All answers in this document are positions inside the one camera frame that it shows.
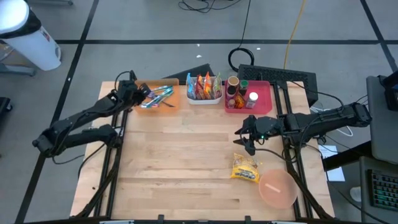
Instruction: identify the grey desk foot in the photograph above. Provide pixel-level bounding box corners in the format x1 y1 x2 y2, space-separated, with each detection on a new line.
0 63 37 77

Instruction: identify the silver spoon iridescent handle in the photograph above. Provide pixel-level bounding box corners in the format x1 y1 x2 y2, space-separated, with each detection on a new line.
139 93 170 109

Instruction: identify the black desk leg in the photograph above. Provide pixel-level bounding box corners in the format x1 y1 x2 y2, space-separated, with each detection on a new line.
322 140 374 172

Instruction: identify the pink plastic bowl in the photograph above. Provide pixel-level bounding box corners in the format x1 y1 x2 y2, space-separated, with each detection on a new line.
257 168 299 210

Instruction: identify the red plastic tray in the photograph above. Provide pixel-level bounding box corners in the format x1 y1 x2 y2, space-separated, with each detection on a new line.
224 80 273 115

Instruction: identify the backlit computer keyboard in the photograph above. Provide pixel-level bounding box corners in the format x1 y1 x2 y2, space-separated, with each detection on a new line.
366 169 398 212

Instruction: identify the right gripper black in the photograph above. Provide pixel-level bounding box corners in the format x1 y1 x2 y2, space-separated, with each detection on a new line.
233 114 280 156

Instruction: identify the teal plastic spoon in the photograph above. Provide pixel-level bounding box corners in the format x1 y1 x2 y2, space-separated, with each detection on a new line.
151 88 174 108

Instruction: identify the black coiled cable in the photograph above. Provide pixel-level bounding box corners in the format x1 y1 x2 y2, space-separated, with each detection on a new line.
227 0 255 73

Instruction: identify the purple label spice jar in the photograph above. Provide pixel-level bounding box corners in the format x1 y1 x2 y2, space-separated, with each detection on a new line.
225 85 238 109

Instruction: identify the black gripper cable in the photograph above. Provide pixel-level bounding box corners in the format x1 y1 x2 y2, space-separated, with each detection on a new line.
254 136 289 162
113 70 138 91

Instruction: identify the white paper sheet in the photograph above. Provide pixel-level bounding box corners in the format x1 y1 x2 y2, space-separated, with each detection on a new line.
317 144 346 183

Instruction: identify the yellow cable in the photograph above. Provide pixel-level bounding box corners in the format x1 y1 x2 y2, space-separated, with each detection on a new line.
282 0 308 70

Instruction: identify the green yellow ramen packet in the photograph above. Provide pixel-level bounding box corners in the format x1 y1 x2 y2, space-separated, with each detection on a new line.
212 73 223 99

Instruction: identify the black table frame rail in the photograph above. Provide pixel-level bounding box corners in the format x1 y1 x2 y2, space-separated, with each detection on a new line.
74 70 137 218
276 81 335 220

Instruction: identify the white plastic container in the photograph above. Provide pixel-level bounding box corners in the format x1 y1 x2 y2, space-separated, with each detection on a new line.
185 76 223 106

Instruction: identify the black desktop device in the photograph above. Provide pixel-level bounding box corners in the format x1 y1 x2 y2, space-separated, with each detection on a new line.
377 70 398 112

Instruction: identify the orange chicken ramen packet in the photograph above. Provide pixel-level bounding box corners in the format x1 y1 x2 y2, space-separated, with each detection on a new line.
203 72 214 100

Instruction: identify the black perforated panel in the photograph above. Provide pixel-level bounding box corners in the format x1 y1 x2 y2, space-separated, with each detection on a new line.
238 64 318 106

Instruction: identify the orange plastic tray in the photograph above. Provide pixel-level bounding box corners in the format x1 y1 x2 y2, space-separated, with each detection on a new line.
134 78 181 115

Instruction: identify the tan lid glass jar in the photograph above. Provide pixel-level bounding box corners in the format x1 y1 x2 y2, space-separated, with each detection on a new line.
227 75 241 90

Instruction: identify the grey desk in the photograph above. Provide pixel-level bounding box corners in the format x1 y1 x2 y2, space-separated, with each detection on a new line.
359 155 398 224
366 74 398 165

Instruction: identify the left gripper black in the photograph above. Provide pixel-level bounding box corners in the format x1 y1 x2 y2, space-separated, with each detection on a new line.
118 80 153 108

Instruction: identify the black chair base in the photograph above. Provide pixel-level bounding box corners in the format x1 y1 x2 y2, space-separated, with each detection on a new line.
0 96 13 113

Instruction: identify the black wedge panel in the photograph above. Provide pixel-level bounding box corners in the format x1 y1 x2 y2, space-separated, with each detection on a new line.
163 63 216 80

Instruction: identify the white trash can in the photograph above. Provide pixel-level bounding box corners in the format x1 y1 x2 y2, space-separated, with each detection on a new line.
0 0 62 72

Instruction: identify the red yellow ramen packet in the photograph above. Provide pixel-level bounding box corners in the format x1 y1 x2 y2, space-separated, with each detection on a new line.
195 74 205 100

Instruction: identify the grey label spice jar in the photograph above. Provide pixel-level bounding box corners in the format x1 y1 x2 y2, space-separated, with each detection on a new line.
245 91 259 109

